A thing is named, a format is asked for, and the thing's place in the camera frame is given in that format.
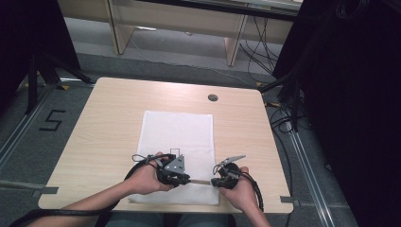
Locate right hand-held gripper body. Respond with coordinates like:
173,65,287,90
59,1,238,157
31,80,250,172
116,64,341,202
213,153,248,191

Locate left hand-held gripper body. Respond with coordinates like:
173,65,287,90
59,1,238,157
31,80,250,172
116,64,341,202
155,153,187,189

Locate white towel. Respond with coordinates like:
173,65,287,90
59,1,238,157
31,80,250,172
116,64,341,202
127,110,221,206

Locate person's right hand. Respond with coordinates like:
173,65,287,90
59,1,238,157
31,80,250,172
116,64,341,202
218,166,260,213

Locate person's left hand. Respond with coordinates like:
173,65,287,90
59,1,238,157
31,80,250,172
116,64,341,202
130,151,175,196

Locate person's legs in blue jeans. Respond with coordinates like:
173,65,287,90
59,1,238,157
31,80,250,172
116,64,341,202
104,212,232,227

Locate black metal stand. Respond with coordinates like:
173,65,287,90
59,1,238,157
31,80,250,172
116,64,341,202
258,60,303,132
25,51,95,115

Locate black curtain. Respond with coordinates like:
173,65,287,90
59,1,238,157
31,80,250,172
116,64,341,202
0,0,81,110
271,0,401,227

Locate grey floor bar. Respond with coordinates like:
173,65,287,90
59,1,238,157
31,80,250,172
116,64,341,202
0,179,60,199

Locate right hand-held gripper black cable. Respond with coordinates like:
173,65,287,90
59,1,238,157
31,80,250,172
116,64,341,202
212,161,266,213

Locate hand-held gripper black cable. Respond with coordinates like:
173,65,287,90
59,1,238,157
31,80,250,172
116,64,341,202
212,161,266,213
9,152,178,227

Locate grey metal bracket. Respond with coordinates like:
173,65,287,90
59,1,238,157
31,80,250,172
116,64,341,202
279,196,302,208

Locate black floor cables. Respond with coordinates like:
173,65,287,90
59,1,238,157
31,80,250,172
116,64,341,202
265,100,296,227

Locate aluminium floor rail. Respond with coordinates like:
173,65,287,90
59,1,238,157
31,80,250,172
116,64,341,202
285,121,336,227
0,84,56,173

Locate left hand-held gripper black cable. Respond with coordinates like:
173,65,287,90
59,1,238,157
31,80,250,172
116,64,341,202
9,152,178,227

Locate black hanging cables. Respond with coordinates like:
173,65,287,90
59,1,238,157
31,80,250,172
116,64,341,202
238,14,281,85

